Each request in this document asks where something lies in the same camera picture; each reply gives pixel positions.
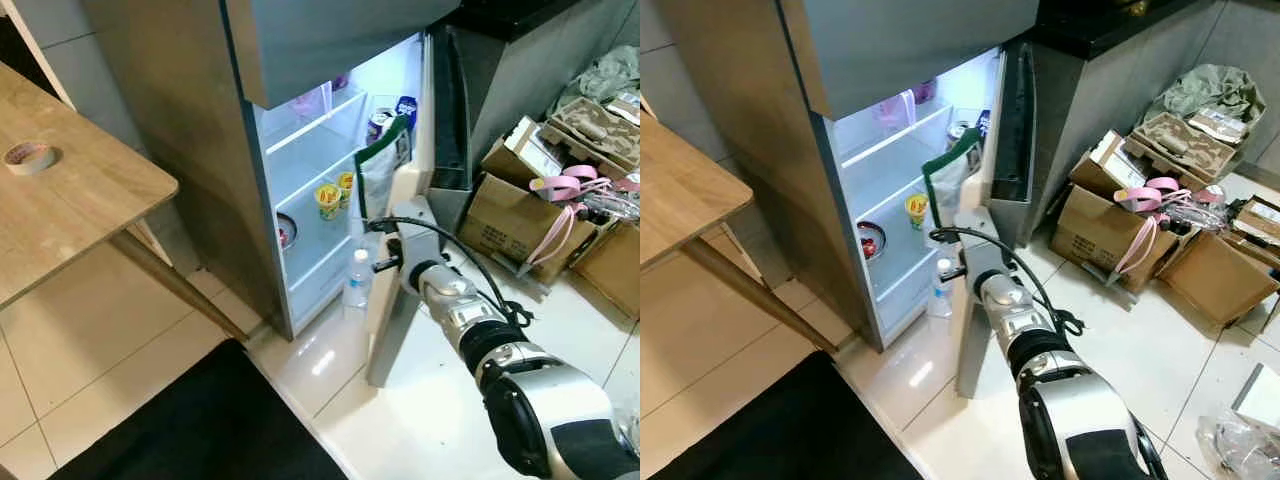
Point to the red bowl in wrap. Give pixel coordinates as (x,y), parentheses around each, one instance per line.
(286,230)
(870,240)

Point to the grey steel fridge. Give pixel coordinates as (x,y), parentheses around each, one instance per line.
(180,130)
(740,130)

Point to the brown pulp packing tray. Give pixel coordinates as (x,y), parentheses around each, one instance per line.
(590,130)
(1185,145)

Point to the white cap water bottle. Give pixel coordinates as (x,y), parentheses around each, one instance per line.
(938,292)
(358,285)

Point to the purple container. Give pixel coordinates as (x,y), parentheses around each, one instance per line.
(925,90)
(340,82)

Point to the cardboard box white label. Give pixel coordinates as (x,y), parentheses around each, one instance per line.
(520,150)
(1105,162)

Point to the plain cardboard box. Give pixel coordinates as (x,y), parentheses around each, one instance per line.
(610,270)
(1215,280)

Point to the yellow snack cup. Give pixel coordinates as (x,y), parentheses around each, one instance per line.
(327,202)
(916,212)
(346,190)

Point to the grey green cloth bag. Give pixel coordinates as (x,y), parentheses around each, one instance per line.
(1210,92)
(605,75)

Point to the black floor mat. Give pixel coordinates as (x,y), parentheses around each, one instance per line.
(200,430)
(780,430)

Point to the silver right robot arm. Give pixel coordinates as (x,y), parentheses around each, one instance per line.
(560,420)
(1090,420)

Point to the beige tape roll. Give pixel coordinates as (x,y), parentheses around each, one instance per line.
(30,160)

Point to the clear bag green trim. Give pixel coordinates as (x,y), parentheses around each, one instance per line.
(380,180)
(945,185)

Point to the white flat board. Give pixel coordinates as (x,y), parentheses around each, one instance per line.
(1262,392)

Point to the blue drink pack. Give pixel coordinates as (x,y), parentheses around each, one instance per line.
(984,122)
(406,110)

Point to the clear plastic bag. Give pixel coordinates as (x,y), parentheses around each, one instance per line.
(1240,445)

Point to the wooden dining table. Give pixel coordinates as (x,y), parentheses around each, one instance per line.
(70,210)
(690,190)

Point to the silver drink can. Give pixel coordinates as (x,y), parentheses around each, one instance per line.
(957,135)
(378,125)

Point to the printed open cardboard box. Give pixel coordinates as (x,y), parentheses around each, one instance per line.
(1095,240)
(505,235)

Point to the pink plastic container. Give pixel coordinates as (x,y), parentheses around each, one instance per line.
(897,108)
(312,102)

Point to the grey cabinet black countertop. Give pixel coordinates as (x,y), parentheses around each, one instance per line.
(1100,70)
(520,60)

